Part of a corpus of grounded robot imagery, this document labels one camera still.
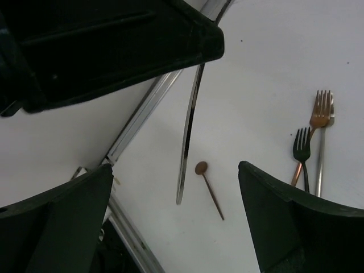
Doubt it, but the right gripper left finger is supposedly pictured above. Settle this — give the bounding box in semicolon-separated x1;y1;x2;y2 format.
1;164;113;272

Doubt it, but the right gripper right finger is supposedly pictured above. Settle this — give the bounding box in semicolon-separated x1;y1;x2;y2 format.
238;162;363;272

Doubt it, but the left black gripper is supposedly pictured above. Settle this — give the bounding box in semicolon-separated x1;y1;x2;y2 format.
1;1;224;117

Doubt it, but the silver fork black handle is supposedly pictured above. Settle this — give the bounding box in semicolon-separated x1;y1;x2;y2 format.
291;127;311;193

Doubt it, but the small copper teaspoon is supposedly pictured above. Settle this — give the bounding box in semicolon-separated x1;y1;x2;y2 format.
195;161;225;221

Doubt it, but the copper fork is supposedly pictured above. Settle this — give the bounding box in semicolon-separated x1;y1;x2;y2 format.
290;89;333;187

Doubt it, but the silver spoon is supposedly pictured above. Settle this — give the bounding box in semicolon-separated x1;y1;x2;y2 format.
176;64;205;205

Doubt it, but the aluminium rail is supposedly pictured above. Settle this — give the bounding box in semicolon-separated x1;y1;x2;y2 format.
71;0;237;273

